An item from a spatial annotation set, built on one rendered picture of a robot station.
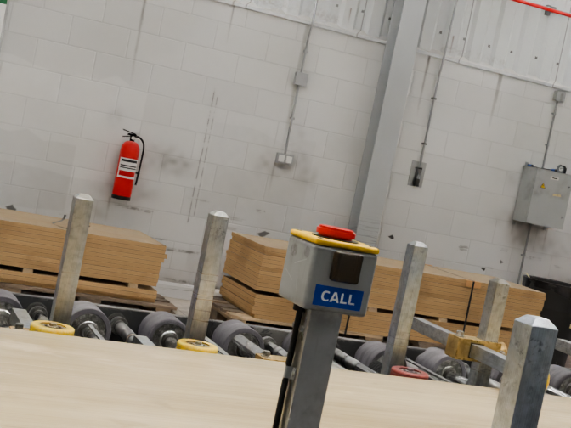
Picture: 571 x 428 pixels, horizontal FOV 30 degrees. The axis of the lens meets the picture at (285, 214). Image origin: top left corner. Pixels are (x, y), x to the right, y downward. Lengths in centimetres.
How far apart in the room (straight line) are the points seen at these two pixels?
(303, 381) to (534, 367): 27
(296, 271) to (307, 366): 9
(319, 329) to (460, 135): 840
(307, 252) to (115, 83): 731
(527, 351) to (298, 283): 28
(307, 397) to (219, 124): 750
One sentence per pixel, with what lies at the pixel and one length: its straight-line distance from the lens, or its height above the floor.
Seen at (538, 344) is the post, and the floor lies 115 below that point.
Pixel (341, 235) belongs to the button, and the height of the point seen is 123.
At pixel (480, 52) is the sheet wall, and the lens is 950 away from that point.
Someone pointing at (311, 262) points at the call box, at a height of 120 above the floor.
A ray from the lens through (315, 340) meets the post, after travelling 105.
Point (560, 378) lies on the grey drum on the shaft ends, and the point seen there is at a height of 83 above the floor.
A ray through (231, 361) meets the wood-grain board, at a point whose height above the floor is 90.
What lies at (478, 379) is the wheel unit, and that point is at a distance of 248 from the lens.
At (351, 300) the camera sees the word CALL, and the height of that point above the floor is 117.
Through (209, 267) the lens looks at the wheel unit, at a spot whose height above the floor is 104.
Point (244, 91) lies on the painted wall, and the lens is 857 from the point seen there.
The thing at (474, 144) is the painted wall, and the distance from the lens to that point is 949.
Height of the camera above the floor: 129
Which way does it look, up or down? 3 degrees down
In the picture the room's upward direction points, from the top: 12 degrees clockwise
